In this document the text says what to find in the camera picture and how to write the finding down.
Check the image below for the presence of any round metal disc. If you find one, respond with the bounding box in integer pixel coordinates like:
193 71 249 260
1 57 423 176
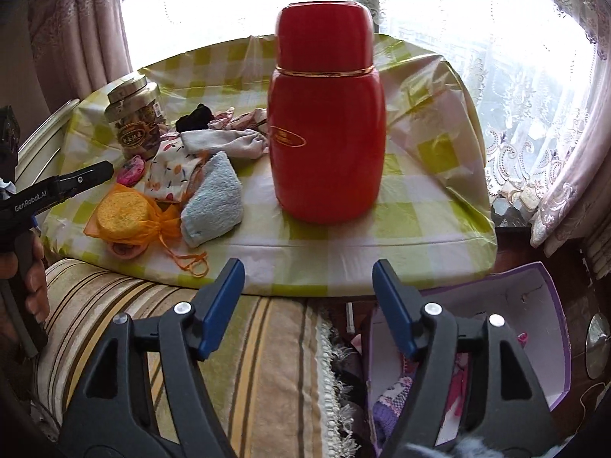
585 314 611 380

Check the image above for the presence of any glass jar with gold lid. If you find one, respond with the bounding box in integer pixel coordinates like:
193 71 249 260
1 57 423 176
105 75 168 160

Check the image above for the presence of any red thermos flask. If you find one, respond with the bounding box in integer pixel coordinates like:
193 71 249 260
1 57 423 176
266 2 386 224

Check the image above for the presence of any pink cloth in box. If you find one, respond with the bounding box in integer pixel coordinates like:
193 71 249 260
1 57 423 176
444 331 532 413

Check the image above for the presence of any person's left hand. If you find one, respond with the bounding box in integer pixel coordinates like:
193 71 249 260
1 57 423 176
19 241 49 327

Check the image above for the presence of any purple cardboard box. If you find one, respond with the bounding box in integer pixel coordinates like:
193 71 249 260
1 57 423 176
360 261 571 458

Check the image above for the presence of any white furniture frame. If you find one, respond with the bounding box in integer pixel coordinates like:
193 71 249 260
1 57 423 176
14 98 82 173

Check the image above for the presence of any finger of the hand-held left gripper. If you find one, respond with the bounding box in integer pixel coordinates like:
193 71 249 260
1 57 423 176
53 161 115 202

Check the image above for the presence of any light blue towel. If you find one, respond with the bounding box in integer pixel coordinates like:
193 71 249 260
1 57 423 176
180 151 244 248

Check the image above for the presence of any white floral print cloth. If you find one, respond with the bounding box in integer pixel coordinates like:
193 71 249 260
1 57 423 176
143 134 211 201

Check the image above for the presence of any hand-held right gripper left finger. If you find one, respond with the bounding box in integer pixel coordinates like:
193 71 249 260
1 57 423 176
57 258 246 458

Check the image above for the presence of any striped sofa cover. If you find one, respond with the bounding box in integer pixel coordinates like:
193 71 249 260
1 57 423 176
29 258 356 458

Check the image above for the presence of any black cloth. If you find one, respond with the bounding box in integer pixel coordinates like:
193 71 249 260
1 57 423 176
176 104 215 132

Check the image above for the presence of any purple knitted cloth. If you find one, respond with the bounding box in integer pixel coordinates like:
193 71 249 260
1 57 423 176
372 376 417 445

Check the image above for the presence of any white sock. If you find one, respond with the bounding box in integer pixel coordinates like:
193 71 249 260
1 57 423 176
180 129 269 162

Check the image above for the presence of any yellow checkered plastic tablecloth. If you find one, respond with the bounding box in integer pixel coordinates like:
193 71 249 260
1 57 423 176
43 33 497 297

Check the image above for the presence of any pink round case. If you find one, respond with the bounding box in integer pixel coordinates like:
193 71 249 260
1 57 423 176
116 156 146 187

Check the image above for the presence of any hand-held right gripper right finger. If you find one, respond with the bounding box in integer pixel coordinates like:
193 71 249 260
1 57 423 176
372 258 561 458

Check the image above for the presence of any white lace curtain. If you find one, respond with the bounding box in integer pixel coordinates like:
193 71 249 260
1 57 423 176
121 0 354 70
377 0 600 211

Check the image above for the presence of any orange mesh bag with sponge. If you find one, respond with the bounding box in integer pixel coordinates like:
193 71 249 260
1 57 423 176
85 184 211 277

